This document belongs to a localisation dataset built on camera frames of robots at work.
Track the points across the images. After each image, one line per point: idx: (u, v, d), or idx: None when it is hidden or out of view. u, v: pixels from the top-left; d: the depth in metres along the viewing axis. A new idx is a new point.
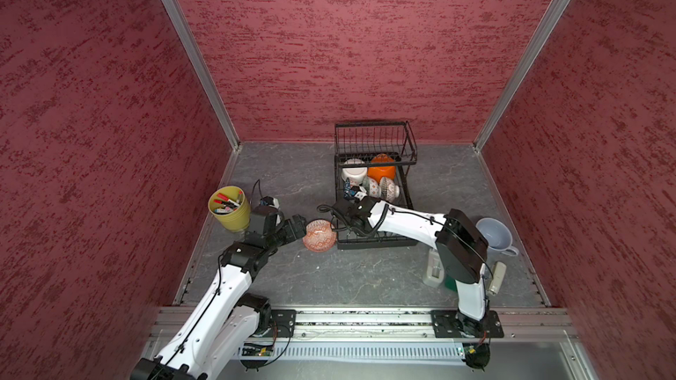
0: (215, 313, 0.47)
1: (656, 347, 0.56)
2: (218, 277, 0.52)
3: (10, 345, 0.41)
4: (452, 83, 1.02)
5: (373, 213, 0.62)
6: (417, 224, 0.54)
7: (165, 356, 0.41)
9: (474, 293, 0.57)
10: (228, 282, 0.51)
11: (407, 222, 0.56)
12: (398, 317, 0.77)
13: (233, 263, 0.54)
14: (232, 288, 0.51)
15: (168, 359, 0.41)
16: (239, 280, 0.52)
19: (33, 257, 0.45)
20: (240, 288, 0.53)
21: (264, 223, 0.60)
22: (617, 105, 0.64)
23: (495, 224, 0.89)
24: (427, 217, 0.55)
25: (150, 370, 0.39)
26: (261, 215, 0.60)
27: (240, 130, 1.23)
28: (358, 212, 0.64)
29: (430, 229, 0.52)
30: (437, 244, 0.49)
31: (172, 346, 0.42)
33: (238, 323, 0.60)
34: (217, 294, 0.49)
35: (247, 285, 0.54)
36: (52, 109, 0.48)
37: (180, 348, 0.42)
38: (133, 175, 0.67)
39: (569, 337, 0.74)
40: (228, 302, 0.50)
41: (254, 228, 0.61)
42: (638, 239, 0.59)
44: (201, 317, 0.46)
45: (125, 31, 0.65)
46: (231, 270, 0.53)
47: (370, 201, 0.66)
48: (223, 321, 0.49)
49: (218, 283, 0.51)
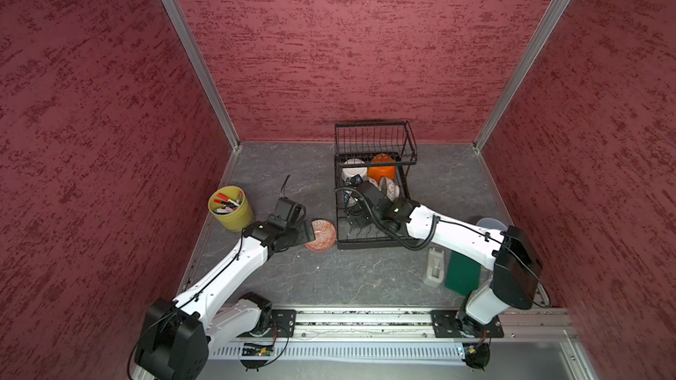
0: (231, 275, 0.49)
1: (656, 347, 0.56)
2: (240, 244, 0.55)
3: (10, 345, 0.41)
4: (452, 84, 1.02)
5: (413, 219, 0.56)
6: (470, 239, 0.48)
7: (180, 301, 0.43)
9: (498, 304, 0.55)
10: (247, 252, 0.53)
11: (459, 236, 0.50)
12: (398, 317, 0.77)
13: (253, 235, 0.57)
14: (250, 258, 0.53)
15: (182, 303, 0.43)
16: (259, 252, 0.54)
19: (33, 258, 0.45)
20: (256, 262, 0.54)
21: (289, 211, 0.65)
22: (617, 105, 0.64)
23: (495, 223, 0.89)
24: (481, 233, 0.48)
25: (164, 310, 0.41)
26: (289, 203, 0.65)
27: (240, 130, 1.23)
28: (394, 215, 0.58)
29: (485, 246, 0.46)
30: (496, 266, 0.44)
31: (188, 293, 0.44)
33: (242, 310, 0.61)
34: (237, 259, 0.52)
35: (262, 261, 0.56)
36: (51, 109, 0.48)
37: (195, 297, 0.44)
38: (133, 175, 0.67)
39: (569, 337, 0.74)
40: (244, 268, 0.51)
41: (278, 214, 0.65)
42: (637, 239, 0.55)
44: (217, 275, 0.48)
45: (125, 31, 0.65)
46: (251, 241, 0.56)
47: (407, 206, 0.59)
48: (235, 286, 0.50)
49: (238, 250, 0.53)
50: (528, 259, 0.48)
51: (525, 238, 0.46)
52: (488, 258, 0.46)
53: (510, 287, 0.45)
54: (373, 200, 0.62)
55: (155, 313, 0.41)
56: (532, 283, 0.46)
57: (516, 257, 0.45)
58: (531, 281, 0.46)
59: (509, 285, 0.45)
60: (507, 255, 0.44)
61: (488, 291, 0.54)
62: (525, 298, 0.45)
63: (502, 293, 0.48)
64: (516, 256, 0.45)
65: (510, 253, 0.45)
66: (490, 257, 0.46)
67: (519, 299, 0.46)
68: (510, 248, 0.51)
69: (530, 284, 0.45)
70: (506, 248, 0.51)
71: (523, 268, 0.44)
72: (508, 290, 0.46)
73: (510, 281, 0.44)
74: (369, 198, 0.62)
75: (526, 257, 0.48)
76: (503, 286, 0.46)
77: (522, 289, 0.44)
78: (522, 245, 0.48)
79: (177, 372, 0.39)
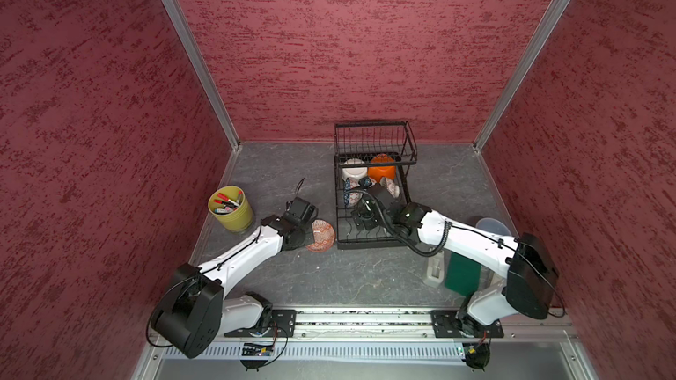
0: (250, 254, 0.52)
1: (656, 347, 0.56)
2: (259, 230, 0.58)
3: (10, 345, 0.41)
4: (452, 83, 1.02)
5: (424, 224, 0.56)
6: (483, 246, 0.48)
7: (204, 267, 0.46)
9: (504, 307, 0.54)
10: (264, 237, 0.57)
11: (471, 242, 0.49)
12: (398, 317, 0.77)
13: (272, 225, 0.61)
14: (268, 243, 0.56)
15: (206, 270, 0.46)
16: (275, 237, 0.58)
19: (33, 258, 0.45)
20: (271, 249, 0.57)
21: (304, 210, 0.69)
22: (617, 106, 0.64)
23: (495, 224, 0.89)
24: (495, 240, 0.48)
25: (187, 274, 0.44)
26: (304, 202, 0.70)
27: (240, 130, 1.23)
28: (407, 220, 0.58)
29: (498, 253, 0.46)
30: (510, 272, 0.43)
31: (211, 262, 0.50)
33: (247, 303, 0.62)
34: (255, 242, 0.55)
35: (275, 251, 0.59)
36: (52, 109, 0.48)
37: (218, 267, 0.47)
38: (133, 175, 0.67)
39: (569, 337, 0.74)
40: (261, 252, 0.54)
41: (293, 211, 0.69)
42: (638, 239, 0.59)
44: (238, 252, 0.51)
45: (125, 31, 0.65)
46: (269, 229, 0.60)
47: (417, 211, 0.59)
48: (253, 265, 0.53)
49: (257, 234, 0.57)
50: (544, 267, 0.47)
51: (540, 247, 0.45)
52: (501, 264, 0.46)
53: (524, 294, 0.44)
54: (385, 204, 0.62)
55: (180, 276, 0.43)
56: (547, 291, 0.45)
57: (530, 265, 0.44)
58: (547, 289, 0.45)
59: (523, 293, 0.44)
60: (520, 262, 0.43)
61: (495, 296, 0.54)
62: (540, 307, 0.44)
63: (516, 300, 0.47)
64: (530, 263, 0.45)
65: (525, 261, 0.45)
66: (503, 263, 0.45)
67: (534, 308, 0.45)
68: (524, 256, 0.50)
69: (545, 292, 0.44)
70: (521, 256, 0.50)
71: (538, 277, 0.43)
72: (522, 297, 0.45)
73: (525, 288, 0.43)
74: (381, 200, 0.62)
75: (541, 265, 0.47)
76: (518, 295, 0.45)
77: (537, 299, 0.43)
78: (536, 252, 0.47)
79: (194, 333, 0.41)
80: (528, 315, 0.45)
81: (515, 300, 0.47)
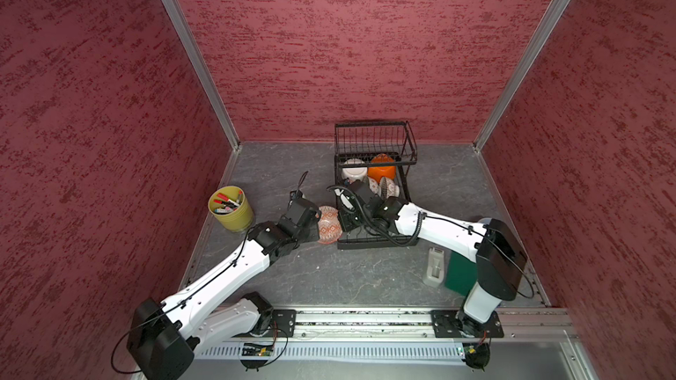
0: (226, 282, 0.47)
1: (656, 347, 0.56)
2: (239, 249, 0.52)
3: (10, 345, 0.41)
4: (452, 83, 1.02)
5: (401, 215, 0.58)
6: (454, 232, 0.50)
7: (167, 304, 0.42)
9: (492, 300, 0.55)
10: (246, 258, 0.50)
11: (444, 230, 0.51)
12: (398, 317, 0.77)
13: (259, 238, 0.54)
14: (247, 266, 0.49)
15: (169, 309, 0.42)
16: (259, 260, 0.51)
19: (33, 258, 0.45)
20: (256, 268, 0.51)
21: (302, 215, 0.59)
22: (617, 105, 0.64)
23: None
24: (466, 227, 0.50)
25: (150, 312, 0.41)
26: (304, 206, 0.60)
27: (240, 130, 1.23)
28: (384, 212, 0.60)
29: (468, 239, 0.48)
30: (478, 257, 0.45)
31: (176, 298, 0.43)
33: (240, 313, 0.60)
34: (233, 265, 0.49)
35: (264, 266, 0.53)
36: (51, 109, 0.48)
37: (182, 304, 0.43)
38: (133, 175, 0.67)
39: (569, 337, 0.74)
40: (240, 276, 0.49)
41: (290, 217, 0.60)
42: (637, 239, 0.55)
44: (209, 282, 0.46)
45: (125, 31, 0.65)
46: (253, 246, 0.52)
47: (395, 204, 0.61)
48: (229, 293, 0.48)
49: (237, 255, 0.51)
50: (512, 252, 0.49)
51: (506, 231, 0.48)
52: (471, 250, 0.48)
53: (494, 278, 0.46)
54: (364, 199, 0.64)
55: (142, 313, 0.41)
56: (516, 274, 0.47)
57: (498, 249, 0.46)
58: (514, 272, 0.47)
59: (493, 277, 0.46)
60: (489, 246, 0.45)
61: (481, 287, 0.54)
62: (508, 288, 0.46)
63: (486, 285, 0.49)
64: (498, 248, 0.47)
65: (494, 245, 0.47)
66: (473, 249, 0.47)
67: (504, 290, 0.47)
68: (493, 241, 0.52)
69: (513, 275, 0.47)
70: (491, 241, 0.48)
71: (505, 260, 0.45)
72: (492, 282, 0.47)
73: (492, 271, 0.45)
74: (360, 196, 0.64)
75: (510, 249, 0.50)
76: (489, 279, 0.47)
77: (505, 281, 0.45)
78: (503, 237, 0.50)
79: (158, 371, 0.39)
80: (499, 298, 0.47)
81: (486, 285, 0.49)
